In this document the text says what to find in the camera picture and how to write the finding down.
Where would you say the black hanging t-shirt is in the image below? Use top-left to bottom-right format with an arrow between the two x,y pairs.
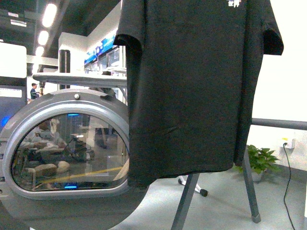
114,0 -> 283,187

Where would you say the grey round-window machine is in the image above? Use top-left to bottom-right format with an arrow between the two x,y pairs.
0,89 -> 147,230

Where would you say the green potted plant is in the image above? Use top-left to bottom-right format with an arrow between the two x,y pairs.
247,145 -> 280,183

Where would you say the person in background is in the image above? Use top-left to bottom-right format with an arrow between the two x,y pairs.
30,83 -> 39,100

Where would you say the grey clothes rack frame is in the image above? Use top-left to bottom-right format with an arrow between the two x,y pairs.
171,118 -> 307,230

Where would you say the black power cable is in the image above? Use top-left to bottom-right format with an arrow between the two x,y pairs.
282,142 -> 296,230

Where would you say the white wall socket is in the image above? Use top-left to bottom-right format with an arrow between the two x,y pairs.
280,138 -> 295,149

